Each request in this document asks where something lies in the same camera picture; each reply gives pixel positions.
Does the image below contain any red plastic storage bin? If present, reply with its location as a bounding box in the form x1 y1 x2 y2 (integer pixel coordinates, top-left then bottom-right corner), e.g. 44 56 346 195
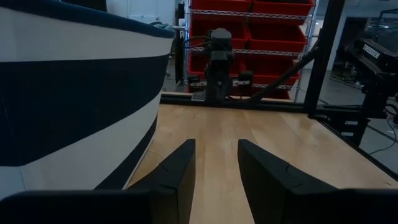
187 51 246 78
247 23 308 54
190 0 252 13
251 0 315 26
231 86 292 101
241 53 302 86
188 19 249 50

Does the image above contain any black metal table frame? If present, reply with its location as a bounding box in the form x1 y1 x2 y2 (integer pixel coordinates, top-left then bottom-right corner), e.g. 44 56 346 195
160 0 398 181

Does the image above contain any black floor cable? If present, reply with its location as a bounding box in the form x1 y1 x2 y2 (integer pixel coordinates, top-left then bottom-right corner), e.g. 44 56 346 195
368 118 398 156

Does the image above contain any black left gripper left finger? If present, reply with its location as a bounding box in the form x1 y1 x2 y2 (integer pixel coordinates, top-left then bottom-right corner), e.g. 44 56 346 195
127 139 197 224

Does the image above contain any chrome wire shelving rack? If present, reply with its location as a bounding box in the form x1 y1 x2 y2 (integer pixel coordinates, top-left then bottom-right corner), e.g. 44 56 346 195
183 0 321 103

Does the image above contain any navy white striped fabric bin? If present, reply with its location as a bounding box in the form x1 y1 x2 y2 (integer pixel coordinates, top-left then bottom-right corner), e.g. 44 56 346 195
0 0 176 200

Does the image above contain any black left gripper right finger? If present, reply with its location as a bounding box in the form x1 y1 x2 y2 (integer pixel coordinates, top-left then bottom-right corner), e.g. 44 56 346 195
238 139 339 224

